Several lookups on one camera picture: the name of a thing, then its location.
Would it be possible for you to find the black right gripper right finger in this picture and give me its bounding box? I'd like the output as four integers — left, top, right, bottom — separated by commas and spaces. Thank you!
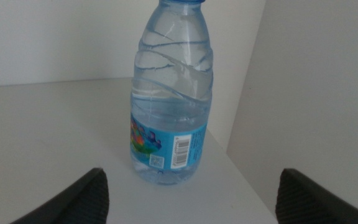
274, 168, 358, 224

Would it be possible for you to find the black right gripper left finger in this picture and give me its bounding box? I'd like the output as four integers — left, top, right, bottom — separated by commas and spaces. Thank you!
9, 167, 111, 224

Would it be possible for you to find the clear water bottle blue cap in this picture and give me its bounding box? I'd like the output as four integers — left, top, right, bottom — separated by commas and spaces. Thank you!
130, 0, 214, 187

